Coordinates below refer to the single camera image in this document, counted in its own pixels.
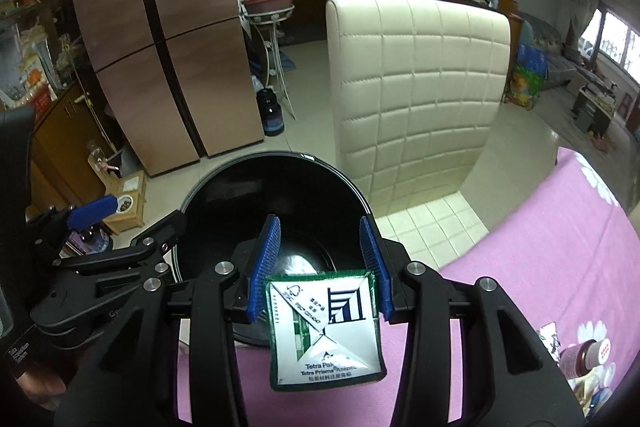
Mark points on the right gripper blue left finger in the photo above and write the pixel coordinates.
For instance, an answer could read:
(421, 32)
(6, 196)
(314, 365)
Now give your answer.
(264, 257)

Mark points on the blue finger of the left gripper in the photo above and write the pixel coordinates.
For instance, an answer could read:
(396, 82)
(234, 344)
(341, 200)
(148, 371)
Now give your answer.
(165, 232)
(88, 215)

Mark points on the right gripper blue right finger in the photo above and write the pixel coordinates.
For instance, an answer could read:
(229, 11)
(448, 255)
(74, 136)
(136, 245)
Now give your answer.
(372, 254)

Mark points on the green white milk carton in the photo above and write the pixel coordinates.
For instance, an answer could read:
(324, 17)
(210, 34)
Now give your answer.
(324, 331)

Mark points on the brown medicine bottle white cap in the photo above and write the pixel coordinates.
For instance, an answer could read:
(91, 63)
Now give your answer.
(578, 361)

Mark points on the black round trash bin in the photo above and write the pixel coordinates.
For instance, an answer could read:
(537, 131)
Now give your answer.
(317, 209)

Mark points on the wooden pet feeder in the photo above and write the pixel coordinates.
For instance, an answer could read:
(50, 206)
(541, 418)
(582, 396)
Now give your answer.
(129, 192)

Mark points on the dark glass jar on floor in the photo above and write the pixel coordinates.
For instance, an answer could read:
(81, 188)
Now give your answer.
(270, 112)

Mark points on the cream chair at left side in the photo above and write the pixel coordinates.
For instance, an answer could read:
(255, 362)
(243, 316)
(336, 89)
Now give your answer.
(416, 86)

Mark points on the pink floral tablecloth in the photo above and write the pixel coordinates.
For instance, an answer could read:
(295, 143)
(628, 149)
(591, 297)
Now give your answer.
(569, 256)

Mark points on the white metal basin stand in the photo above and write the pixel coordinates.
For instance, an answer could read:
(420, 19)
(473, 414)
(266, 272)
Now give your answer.
(267, 24)

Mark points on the colourful bag on floor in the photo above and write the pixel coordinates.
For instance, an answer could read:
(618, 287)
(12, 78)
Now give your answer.
(528, 75)

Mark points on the rose gold refrigerator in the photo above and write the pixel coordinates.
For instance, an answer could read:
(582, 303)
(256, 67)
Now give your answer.
(175, 74)

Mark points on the red basin on stand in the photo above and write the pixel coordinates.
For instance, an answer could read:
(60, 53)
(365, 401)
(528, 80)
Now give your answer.
(255, 7)

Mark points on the coffee table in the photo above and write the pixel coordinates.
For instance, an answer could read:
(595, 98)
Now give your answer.
(593, 111)

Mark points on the grey sofa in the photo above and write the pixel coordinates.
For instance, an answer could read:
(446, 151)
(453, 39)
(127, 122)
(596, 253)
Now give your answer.
(547, 41)

